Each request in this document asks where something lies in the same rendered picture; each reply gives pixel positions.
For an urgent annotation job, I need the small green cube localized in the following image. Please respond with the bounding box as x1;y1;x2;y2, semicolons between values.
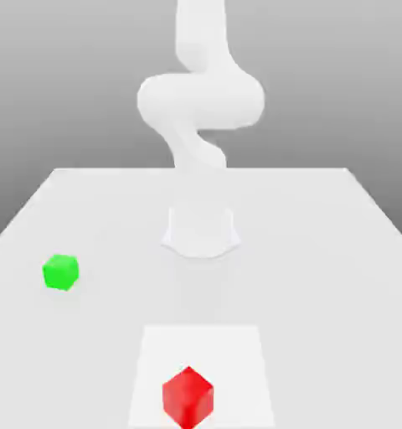
41;253;80;292

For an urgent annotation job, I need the small red cube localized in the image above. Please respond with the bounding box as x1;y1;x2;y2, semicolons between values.
161;365;215;429

